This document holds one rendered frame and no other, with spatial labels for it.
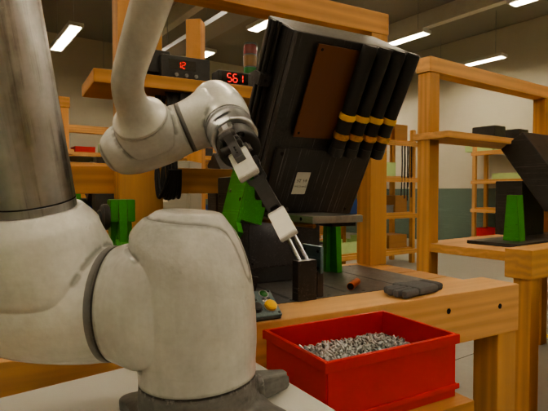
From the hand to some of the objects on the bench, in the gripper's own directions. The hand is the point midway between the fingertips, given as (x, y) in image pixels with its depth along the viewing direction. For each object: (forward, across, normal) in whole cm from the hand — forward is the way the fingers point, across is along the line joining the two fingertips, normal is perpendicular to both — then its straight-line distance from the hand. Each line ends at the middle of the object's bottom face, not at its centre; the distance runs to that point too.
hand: (268, 204), depth 70 cm
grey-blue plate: (-32, -63, -6) cm, 71 cm away
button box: (-16, -42, -22) cm, 50 cm away
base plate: (-44, -64, -20) cm, 80 cm away
